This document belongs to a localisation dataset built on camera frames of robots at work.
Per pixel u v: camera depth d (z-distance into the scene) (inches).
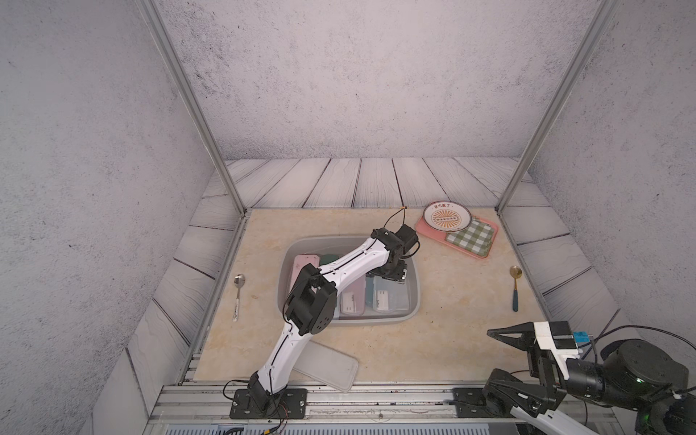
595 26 28.6
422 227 45.4
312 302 21.5
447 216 46.3
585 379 16.3
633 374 14.1
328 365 31.1
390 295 34.1
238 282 38.0
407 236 29.4
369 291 35.1
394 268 31.0
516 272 38.8
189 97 33.6
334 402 29.3
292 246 38.4
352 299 34.5
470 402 28.6
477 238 42.7
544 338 15.7
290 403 28.7
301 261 38.6
